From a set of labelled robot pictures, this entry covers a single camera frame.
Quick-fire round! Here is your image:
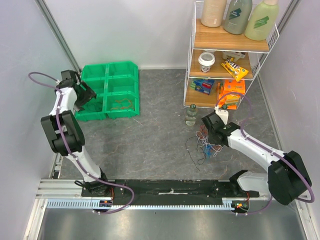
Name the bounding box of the dark purple wire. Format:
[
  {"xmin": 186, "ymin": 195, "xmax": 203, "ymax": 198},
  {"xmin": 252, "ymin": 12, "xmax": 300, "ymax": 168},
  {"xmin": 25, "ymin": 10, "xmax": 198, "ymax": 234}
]
[{"xmin": 84, "ymin": 99, "xmax": 103, "ymax": 113}]

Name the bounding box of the orange wire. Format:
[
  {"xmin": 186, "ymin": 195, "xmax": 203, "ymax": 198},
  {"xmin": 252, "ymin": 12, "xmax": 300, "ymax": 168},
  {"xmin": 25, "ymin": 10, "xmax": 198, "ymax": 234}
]
[{"xmin": 108, "ymin": 98, "xmax": 135, "ymax": 111}]

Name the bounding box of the coloured wire bundle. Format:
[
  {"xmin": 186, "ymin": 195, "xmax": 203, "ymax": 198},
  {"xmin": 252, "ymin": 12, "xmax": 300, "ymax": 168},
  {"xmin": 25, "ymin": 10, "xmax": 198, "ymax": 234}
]
[{"xmin": 194, "ymin": 124, "xmax": 223, "ymax": 166}]

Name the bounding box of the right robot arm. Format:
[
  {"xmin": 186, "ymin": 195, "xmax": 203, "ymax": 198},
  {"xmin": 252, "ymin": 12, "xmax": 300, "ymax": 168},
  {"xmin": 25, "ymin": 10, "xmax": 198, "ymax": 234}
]
[{"xmin": 201, "ymin": 111, "xmax": 315, "ymax": 206}]

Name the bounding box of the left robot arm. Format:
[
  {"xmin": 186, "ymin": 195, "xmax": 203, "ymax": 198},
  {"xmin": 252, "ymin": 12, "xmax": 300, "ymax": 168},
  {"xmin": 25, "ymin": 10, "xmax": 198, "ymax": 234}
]
[{"xmin": 40, "ymin": 86, "xmax": 110, "ymax": 197}]

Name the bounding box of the green compartment bin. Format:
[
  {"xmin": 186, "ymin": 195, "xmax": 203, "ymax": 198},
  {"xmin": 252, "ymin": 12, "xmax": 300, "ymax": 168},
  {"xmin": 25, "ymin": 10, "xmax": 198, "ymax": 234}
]
[{"xmin": 75, "ymin": 61, "xmax": 140, "ymax": 122}]

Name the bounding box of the left glass bottle green cap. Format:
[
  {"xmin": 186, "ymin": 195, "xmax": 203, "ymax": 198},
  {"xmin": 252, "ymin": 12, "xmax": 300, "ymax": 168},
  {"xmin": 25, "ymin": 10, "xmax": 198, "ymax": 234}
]
[{"xmin": 184, "ymin": 103, "xmax": 198, "ymax": 126}]

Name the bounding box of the blue snack box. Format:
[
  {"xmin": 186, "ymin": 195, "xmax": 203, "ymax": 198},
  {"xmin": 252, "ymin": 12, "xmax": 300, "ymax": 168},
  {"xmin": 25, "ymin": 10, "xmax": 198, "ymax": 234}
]
[{"xmin": 190, "ymin": 78, "xmax": 215, "ymax": 95}]

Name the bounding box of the white paper coffee cup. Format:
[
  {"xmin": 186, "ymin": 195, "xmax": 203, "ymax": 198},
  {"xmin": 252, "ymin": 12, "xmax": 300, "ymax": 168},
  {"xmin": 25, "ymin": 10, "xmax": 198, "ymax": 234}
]
[{"xmin": 198, "ymin": 51, "xmax": 216, "ymax": 73}]

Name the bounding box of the orange snack boxes stack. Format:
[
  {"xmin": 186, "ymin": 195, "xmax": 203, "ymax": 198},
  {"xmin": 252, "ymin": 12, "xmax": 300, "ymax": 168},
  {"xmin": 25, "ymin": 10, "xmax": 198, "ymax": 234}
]
[{"xmin": 217, "ymin": 79, "xmax": 246, "ymax": 110}]

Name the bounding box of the beige lotion bottle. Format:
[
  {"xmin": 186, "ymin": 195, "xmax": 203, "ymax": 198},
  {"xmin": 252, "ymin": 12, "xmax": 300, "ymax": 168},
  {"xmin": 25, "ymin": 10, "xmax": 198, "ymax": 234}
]
[{"xmin": 201, "ymin": 0, "xmax": 227, "ymax": 28}]

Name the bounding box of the yellow candy bag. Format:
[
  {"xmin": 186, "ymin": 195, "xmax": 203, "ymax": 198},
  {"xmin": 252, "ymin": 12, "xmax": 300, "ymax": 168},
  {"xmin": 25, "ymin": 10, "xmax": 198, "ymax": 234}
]
[{"xmin": 220, "ymin": 57, "xmax": 249, "ymax": 82}]

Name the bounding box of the white cup carton pack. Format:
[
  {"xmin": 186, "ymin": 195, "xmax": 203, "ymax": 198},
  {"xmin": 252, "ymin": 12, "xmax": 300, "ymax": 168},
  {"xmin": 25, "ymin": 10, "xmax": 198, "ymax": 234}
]
[{"xmin": 222, "ymin": 51, "xmax": 246, "ymax": 62}]

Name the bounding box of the grey shampoo bottle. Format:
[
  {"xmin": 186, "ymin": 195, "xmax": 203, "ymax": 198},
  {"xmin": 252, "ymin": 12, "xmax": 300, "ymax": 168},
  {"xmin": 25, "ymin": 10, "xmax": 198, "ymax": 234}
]
[{"xmin": 223, "ymin": 0, "xmax": 253, "ymax": 35}]

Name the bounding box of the light green shampoo bottle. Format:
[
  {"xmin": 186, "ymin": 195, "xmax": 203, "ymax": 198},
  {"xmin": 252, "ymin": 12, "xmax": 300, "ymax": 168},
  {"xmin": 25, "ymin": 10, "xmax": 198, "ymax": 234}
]
[{"xmin": 244, "ymin": 0, "xmax": 279, "ymax": 41}]

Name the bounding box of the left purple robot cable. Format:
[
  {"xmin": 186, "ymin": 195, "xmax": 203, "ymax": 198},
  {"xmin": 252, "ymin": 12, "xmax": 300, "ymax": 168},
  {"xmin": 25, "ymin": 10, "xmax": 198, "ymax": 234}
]
[{"xmin": 27, "ymin": 71, "xmax": 136, "ymax": 216}]

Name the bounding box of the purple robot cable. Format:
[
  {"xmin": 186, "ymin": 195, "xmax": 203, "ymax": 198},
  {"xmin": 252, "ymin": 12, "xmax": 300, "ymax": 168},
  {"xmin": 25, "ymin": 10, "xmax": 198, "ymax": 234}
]
[
  {"xmin": 27, "ymin": 71, "xmax": 136, "ymax": 216},
  {"xmin": 215, "ymin": 92, "xmax": 315, "ymax": 216}
]

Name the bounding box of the grey slotted cable duct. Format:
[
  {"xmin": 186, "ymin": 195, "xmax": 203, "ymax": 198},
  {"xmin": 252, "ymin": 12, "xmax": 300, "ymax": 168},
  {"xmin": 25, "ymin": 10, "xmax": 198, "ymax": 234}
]
[{"xmin": 46, "ymin": 199, "xmax": 239, "ymax": 211}]

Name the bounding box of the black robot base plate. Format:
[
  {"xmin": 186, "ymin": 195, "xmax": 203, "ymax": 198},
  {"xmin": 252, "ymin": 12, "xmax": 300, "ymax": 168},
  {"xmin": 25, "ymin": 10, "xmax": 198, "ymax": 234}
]
[{"xmin": 81, "ymin": 178, "xmax": 261, "ymax": 200}]

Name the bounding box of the white wire wooden shelf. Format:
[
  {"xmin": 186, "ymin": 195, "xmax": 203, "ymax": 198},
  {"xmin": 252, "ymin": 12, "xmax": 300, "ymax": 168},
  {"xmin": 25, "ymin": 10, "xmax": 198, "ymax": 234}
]
[{"xmin": 183, "ymin": 1, "xmax": 280, "ymax": 108}]

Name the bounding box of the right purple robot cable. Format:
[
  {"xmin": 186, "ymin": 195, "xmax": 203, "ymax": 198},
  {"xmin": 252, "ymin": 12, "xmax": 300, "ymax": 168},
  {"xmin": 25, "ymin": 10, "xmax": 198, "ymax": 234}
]
[{"xmin": 215, "ymin": 92, "xmax": 315, "ymax": 216}]

